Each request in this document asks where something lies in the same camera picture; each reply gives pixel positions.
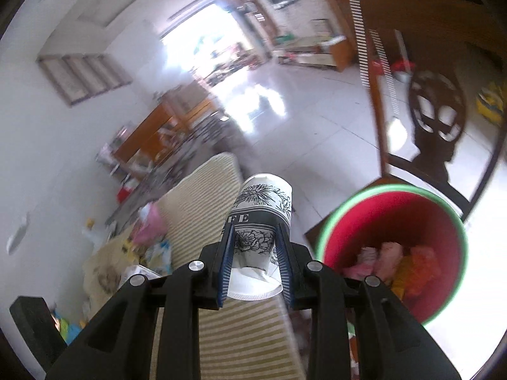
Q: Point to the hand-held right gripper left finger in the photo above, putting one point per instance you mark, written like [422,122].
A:
[225,269]

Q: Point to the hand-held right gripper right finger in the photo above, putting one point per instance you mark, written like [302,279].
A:
[283,269]

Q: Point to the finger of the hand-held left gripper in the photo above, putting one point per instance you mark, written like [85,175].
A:
[35,324]

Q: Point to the floral black white paper cup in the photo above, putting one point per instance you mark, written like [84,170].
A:
[257,213]

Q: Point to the blue white paper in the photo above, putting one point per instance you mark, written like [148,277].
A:
[158,251]

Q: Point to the pink wrapper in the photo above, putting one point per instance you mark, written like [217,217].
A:
[360,263]

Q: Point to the brown paper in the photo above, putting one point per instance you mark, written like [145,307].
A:
[107,276]

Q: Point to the pink plastic bag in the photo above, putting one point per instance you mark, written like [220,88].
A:
[150,221]

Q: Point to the strawberry print wrapper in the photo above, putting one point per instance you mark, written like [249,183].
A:
[390,259]

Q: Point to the orange snack bag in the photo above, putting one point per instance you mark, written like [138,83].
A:
[416,271]

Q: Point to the red bin with green rim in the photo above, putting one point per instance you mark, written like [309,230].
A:
[435,225]

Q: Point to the blue box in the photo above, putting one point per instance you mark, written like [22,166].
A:
[69,328]

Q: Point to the yellow striped table cloth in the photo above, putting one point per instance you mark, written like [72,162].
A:
[245,344]

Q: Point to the red round object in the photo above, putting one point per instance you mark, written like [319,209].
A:
[126,192]

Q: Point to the wooden television cabinet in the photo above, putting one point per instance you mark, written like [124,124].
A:
[317,53]

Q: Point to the red dustpan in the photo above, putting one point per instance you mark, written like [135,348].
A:
[402,66]

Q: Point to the carved wooden chair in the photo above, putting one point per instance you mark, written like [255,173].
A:
[435,87]

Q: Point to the yellow toy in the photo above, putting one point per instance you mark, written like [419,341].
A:
[491,103]

